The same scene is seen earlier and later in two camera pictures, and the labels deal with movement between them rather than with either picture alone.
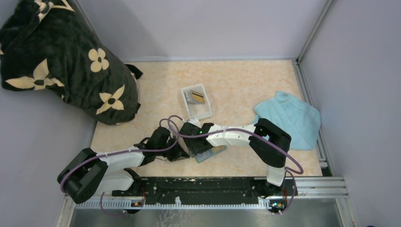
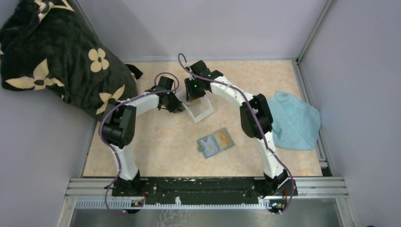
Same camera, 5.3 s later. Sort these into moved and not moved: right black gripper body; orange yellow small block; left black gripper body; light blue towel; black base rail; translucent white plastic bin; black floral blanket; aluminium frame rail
Moved: orange yellow small block; right black gripper body; left black gripper body
Not moved: aluminium frame rail; translucent white plastic bin; light blue towel; black base rail; black floral blanket
